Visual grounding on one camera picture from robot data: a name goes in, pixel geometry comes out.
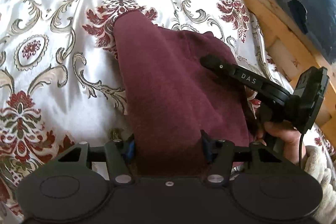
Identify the person's right hand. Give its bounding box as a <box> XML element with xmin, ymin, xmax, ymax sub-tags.
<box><xmin>256</xmin><ymin>121</ymin><xmax>306</xmax><ymax>165</ymax></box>

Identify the wooden bed frame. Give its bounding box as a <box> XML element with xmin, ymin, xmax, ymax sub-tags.
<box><xmin>10</xmin><ymin>0</ymin><xmax>336</xmax><ymax>146</ymax></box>

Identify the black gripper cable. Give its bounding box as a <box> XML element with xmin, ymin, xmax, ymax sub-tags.
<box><xmin>298</xmin><ymin>123</ymin><xmax>314</xmax><ymax>169</ymax></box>

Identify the maroon small garment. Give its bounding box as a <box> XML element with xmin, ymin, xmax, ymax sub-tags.
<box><xmin>113</xmin><ymin>11</ymin><xmax>256</xmax><ymax>176</ymax></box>

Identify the white floral satin bedspread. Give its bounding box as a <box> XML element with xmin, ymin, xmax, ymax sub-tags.
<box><xmin>0</xmin><ymin>0</ymin><xmax>336</xmax><ymax>224</ymax></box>

